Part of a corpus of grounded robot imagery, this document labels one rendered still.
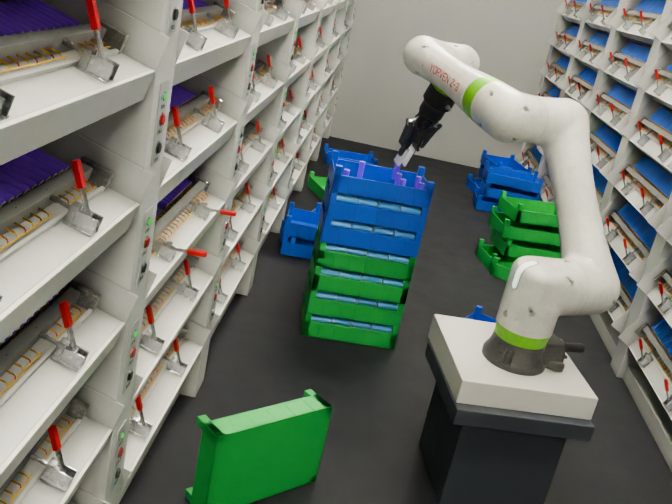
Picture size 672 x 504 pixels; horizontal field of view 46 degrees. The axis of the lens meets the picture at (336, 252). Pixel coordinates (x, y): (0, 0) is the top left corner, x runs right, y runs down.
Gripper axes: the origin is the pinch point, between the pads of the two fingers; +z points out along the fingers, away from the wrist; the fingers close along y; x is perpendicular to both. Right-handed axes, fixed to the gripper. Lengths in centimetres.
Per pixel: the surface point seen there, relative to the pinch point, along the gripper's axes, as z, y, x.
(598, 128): 21, 162, 50
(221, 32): -47, -87, -20
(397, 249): 17.8, -5.8, -23.2
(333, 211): 14.8, -24.4, -9.8
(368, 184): 3.8, -17.0, -9.4
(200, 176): -9, -79, -21
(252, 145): 11.1, -43.8, 14.2
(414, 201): 3.1, -4.4, -17.3
